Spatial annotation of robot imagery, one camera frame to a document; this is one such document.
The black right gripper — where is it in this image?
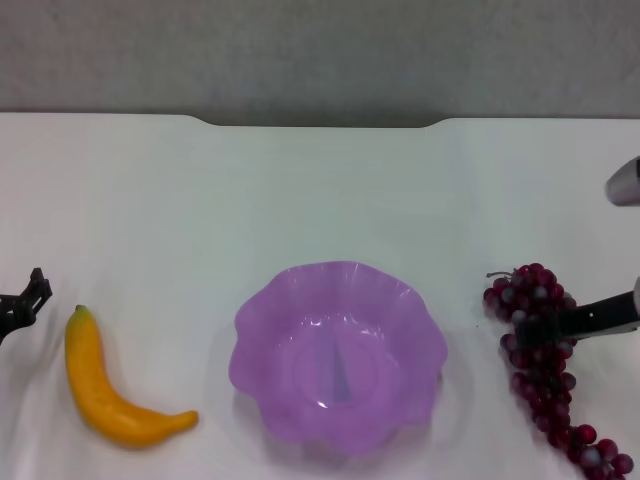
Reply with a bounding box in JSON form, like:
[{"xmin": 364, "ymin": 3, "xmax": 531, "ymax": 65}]
[{"xmin": 516, "ymin": 288, "xmax": 640, "ymax": 347}]

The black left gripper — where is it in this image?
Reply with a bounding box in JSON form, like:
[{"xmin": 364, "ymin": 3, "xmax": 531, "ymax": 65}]
[{"xmin": 0, "ymin": 267, "xmax": 54, "ymax": 347}]

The dark red grape bunch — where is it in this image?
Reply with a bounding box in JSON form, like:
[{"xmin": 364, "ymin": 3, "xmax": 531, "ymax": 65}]
[{"xmin": 481, "ymin": 262, "xmax": 637, "ymax": 480}]

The yellow banana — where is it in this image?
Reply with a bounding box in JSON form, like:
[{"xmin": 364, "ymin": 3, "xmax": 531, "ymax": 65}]
[{"xmin": 64, "ymin": 304, "xmax": 200, "ymax": 449}]

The purple wavy plastic bowl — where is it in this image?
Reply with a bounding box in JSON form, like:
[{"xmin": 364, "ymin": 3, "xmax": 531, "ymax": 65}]
[{"xmin": 227, "ymin": 259, "xmax": 449, "ymax": 457}]

